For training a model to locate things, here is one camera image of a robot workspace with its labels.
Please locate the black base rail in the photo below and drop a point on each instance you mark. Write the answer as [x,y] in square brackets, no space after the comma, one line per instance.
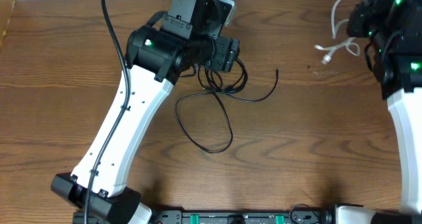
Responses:
[336,214]

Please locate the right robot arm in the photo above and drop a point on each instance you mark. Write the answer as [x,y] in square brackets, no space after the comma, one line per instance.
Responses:
[393,29]

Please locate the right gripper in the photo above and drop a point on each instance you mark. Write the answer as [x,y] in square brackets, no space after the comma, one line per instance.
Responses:
[359,14]

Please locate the wooden side panel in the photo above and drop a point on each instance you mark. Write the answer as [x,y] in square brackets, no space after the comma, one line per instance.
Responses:
[6,11]

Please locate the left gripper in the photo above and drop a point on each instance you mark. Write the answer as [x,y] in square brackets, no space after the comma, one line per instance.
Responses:
[230,51]

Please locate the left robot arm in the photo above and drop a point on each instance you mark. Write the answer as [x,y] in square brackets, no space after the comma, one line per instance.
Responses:
[157,55]

